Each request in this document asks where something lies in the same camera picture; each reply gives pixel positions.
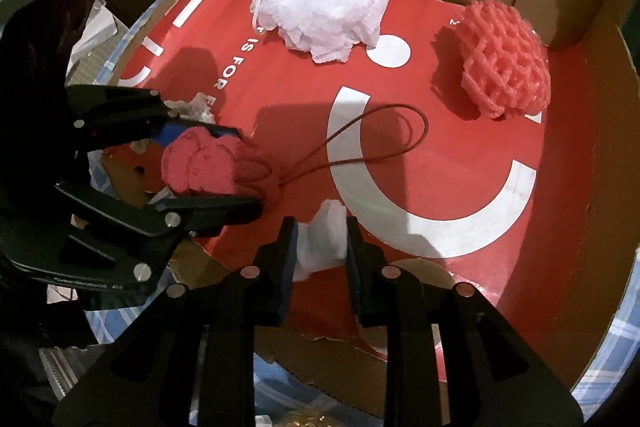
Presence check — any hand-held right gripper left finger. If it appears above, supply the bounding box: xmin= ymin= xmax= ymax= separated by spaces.
xmin=52 ymin=217 xmax=301 ymax=427

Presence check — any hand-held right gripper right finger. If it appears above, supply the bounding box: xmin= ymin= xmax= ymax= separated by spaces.
xmin=345 ymin=216 xmax=583 ymax=427

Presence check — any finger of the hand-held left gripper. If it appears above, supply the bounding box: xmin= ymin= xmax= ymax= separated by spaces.
xmin=54 ymin=181 xmax=264 ymax=240
xmin=65 ymin=86 xmax=246 ymax=152

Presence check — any red knit pouch with string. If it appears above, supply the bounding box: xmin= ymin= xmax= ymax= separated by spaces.
xmin=162 ymin=103 xmax=431 ymax=208

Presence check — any cardboard box red print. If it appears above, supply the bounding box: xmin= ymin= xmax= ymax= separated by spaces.
xmin=65 ymin=0 xmax=640 ymax=423

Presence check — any white mesh bath pouf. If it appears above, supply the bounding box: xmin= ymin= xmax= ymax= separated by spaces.
xmin=250 ymin=0 xmax=393 ymax=65

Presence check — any red foam net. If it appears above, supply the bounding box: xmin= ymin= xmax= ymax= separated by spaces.
xmin=432 ymin=0 xmax=552 ymax=120

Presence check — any blue plaid blanket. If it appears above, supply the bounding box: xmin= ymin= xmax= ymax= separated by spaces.
xmin=82 ymin=297 xmax=640 ymax=427

